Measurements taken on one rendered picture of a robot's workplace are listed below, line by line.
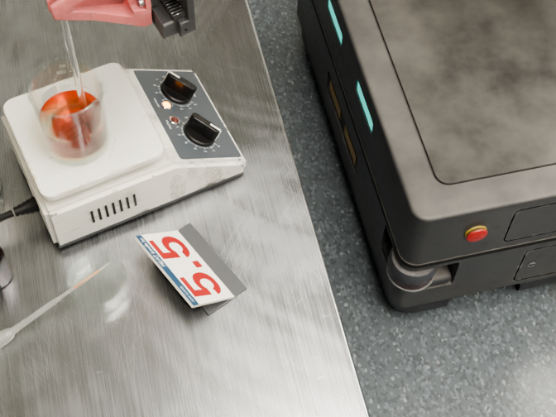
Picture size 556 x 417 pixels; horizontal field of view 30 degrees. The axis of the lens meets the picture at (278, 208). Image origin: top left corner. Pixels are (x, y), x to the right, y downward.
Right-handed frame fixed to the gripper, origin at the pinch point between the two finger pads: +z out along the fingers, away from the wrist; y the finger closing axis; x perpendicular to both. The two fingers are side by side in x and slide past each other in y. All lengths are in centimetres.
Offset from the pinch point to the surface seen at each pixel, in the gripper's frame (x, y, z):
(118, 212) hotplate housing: 22.8, 5.6, 0.5
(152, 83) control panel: 20.0, -4.4, -8.2
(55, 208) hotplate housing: 18.9, 4.9, 5.9
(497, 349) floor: 101, 15, -56
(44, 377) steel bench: 25.6, 16.2, 13.1
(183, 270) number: 23.0, 14.0, -2.0
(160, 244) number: 23.0, 10.5, -1.4
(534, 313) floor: 101, 13, -65
